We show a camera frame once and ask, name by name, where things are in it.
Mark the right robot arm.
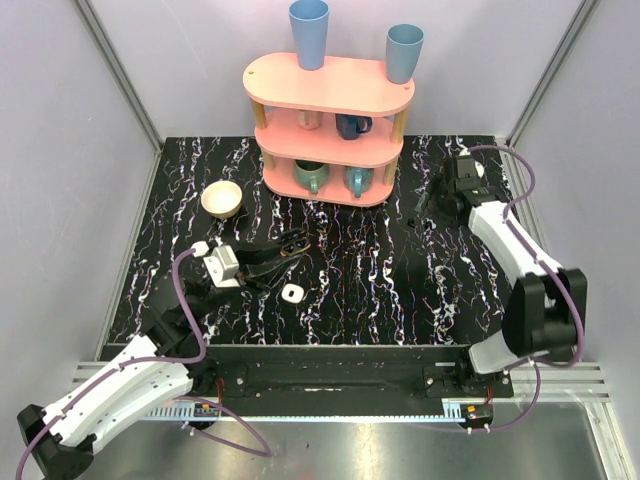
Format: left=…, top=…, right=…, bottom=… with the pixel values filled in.
left=417, top=151, right=588, bottom=397

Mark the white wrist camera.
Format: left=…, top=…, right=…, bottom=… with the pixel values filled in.
left=473, top=159, right=485, bottom=178
left=191, top=241, right=240, bottom=289

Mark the dark blue mug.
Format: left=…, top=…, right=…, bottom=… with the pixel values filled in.
left=335, top=114, right=373, bottom=141

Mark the cream ceramic bowl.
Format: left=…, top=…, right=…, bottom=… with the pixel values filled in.
left=200, top=180, right=243, bottom=219

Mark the light blue butterfly mug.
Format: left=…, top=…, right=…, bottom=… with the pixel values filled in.
left=344, top=167, right=374, bottom=199

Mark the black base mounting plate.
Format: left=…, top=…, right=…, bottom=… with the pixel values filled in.
left=191, top=345, right=514, bottom=418

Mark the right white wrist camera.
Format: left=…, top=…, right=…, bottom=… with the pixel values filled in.
left=473, top=159, right=485, bottom=178

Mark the aluminium rail frame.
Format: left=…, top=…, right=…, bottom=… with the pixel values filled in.
left=58, top=360, right=609, bottom=440

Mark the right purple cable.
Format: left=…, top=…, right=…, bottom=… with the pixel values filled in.
left=424, top=144, right=586, bottom=435

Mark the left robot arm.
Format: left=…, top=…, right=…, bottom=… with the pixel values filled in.
left=15, top=231, right=310, bottom=479

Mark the purple cable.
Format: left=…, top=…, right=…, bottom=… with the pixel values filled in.
left=14, top=248, right=274, bottom=480
left=424, top=144, right=586, bottom=435

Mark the pink mug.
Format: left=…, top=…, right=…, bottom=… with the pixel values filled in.
left=298, top=110, right=323, bottom=130

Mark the right blue plastic tumbler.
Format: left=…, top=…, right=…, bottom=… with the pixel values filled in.
left=385, top=24, right=424, bottom=84

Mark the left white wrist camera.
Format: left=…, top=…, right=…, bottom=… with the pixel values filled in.
left=191, top=241, right=240, bottom=289

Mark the left blue plastic tumbler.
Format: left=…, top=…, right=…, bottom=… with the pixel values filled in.
left=288, top=0, right=330, bottom=71

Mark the pink three-tier wooden shelf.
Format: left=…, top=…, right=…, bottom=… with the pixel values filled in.
left=243, top=52, right=415, bottom=207

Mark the green glazed mug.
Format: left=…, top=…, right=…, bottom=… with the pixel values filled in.
left=294, top=160, right=330, bottom=195

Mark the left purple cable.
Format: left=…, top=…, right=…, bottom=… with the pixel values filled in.
left=14, top=248, right=274, bottom=480

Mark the blue plastic tumbler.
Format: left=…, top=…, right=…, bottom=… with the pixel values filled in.
left=385, top=24, right=424, bottom=84
left=288, top=0, right=330, bottom=71

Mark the white earbud case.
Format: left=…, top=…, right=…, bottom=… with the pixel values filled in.
left=281, top=283, right=305, bottom=304

